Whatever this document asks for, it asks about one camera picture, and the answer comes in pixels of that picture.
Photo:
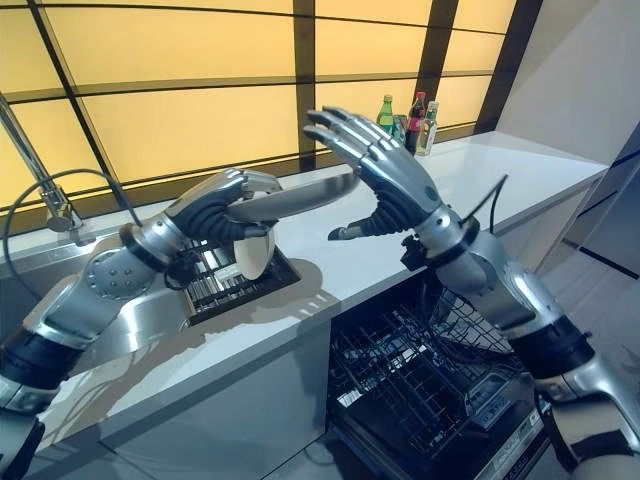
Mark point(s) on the dark cola bottle red cap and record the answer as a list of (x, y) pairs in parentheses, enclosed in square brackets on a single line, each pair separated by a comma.
[(416, 122)]

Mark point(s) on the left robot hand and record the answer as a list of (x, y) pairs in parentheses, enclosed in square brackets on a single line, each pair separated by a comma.
[(207, 212)]

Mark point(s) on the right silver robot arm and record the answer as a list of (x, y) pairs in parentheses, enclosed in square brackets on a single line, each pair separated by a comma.
[(535, 320)]

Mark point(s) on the chrome sink faucet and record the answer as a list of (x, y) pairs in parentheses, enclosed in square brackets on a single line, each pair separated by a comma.
[(37, 170)]

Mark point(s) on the green drink can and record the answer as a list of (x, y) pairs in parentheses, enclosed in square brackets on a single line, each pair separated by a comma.
[(400, 127)]

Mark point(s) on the steel kitchen sink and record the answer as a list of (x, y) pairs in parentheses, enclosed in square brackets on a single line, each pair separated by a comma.
[(150, 300)]

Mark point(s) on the white oval plate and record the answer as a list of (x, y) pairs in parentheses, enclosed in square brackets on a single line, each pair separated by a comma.
[(254, 256)]

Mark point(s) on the black dish drying rack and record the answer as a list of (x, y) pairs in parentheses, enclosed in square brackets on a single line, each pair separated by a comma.
[(240, 282)]

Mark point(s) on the clear glass oil bottle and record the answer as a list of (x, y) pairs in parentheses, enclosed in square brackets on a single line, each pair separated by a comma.
[(428, 130)]

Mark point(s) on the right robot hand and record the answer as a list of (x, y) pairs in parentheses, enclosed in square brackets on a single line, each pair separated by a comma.
[(400, 165)]

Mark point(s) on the green plastic bottle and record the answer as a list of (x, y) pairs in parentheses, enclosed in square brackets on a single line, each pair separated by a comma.
[(385, 114)]

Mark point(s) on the grey round plate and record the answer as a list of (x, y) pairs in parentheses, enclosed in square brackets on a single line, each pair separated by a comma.
[(300, 197)]

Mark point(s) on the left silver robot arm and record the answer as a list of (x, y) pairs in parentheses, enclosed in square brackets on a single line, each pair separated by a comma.
[(85, 295)]

